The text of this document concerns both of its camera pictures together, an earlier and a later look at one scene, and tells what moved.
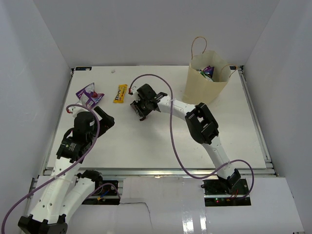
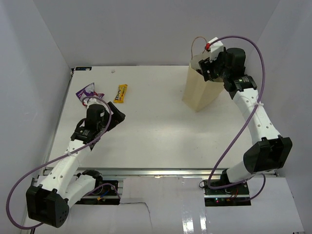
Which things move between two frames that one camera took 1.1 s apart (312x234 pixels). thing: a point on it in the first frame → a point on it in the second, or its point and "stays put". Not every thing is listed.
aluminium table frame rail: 167,172 stays put
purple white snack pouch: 87,96 stays put
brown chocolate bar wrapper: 142,118 → 200,71
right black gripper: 143,112 → 204,65
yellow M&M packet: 122,91 stays put
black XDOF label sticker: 83,68 stays put
